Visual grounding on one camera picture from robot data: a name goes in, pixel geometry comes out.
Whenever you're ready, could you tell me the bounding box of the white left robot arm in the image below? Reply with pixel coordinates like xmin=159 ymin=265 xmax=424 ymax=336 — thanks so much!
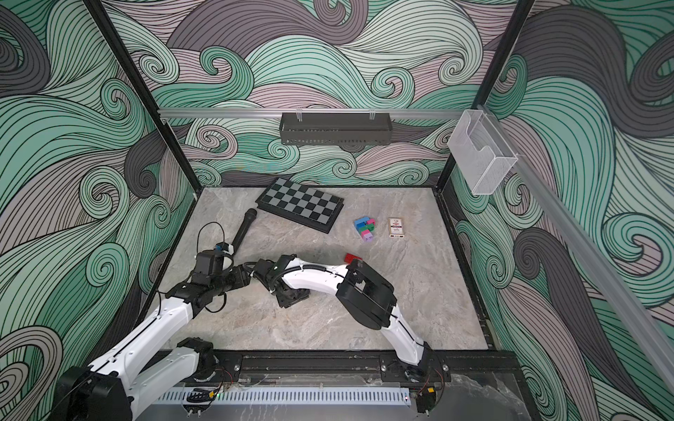
xmin=45 ymin=266 xmax=250 ymax=420

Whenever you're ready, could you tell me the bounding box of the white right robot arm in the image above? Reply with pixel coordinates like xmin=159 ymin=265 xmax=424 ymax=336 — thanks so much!
xmin=251 ymin=254 xmax=430 ymax=382

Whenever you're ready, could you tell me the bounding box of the red long lego brick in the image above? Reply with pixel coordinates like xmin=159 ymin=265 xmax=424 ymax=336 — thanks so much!
xmin=344 ymin=254 xmax=361 ymax=264

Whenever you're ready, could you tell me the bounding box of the black microphone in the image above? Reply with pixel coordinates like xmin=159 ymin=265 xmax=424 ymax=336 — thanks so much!
xmin=232 ymin=208 xmax=257 ymax=254

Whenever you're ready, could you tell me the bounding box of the black green chessboard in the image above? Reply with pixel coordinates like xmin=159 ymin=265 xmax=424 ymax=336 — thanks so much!
xmin=256 ymin=177 xmax=344 ymax=233

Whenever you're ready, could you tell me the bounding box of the playing card box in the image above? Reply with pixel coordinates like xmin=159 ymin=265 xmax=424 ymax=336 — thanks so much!
xmin=389 ymin=218 xmax=405 ymax=238

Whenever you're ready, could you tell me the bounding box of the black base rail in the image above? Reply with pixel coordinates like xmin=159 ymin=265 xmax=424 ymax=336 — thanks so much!
xmin=213 ymin=349 xmax=520 ymax=384

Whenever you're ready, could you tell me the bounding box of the white slotted cable duct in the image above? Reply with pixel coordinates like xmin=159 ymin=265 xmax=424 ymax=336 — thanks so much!
xmin=152 ymin=386 xmax=412 ymax=407

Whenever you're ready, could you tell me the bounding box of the black wall tray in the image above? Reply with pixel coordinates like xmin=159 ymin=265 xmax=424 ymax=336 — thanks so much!
xmin=279 ymin=112 xmax=393 ymax=147

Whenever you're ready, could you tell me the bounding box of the clear plastic wall bin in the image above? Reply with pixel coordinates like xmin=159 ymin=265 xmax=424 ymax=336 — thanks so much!
xmin=448 ymin=110 xmax=518 ymax=196

